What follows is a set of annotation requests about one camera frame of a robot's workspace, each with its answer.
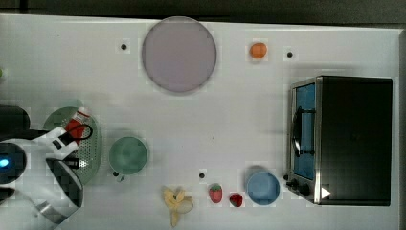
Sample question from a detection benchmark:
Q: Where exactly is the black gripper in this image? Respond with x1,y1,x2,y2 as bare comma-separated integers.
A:
58,130,80,149

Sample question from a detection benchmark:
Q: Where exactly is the red ketchup bottle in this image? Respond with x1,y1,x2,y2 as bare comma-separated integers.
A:
65,107,90,144

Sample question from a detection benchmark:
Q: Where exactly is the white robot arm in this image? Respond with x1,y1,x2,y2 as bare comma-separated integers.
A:
1,126,83,230

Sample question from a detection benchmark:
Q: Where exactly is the black frying pan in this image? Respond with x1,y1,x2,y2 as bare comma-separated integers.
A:
0,105,31,134

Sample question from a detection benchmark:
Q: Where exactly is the green mug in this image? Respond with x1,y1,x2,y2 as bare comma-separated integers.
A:
108,137,148,182

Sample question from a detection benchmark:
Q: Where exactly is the peeled toy banana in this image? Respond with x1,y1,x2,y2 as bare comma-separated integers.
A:
163,187,194,228

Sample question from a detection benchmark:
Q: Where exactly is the grey round plate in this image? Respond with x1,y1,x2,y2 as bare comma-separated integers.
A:
142,16,217,94

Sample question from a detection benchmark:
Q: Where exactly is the large toy strawberry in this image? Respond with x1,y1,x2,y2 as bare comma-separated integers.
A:
209,184,222,203

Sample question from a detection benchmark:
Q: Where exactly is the small red toy berry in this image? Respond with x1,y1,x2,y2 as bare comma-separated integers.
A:
229,193,243,207

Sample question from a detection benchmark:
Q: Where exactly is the blue cup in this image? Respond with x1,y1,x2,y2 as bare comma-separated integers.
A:
245,166,281,206

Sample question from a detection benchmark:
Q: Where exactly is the orange toy fruit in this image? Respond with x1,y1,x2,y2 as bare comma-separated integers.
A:
249,42,267,59

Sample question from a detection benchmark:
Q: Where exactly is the black toaster oven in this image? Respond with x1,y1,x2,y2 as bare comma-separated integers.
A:
283,76,393,206

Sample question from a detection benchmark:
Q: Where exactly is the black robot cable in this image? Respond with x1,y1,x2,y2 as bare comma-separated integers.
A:
65,124,94,142

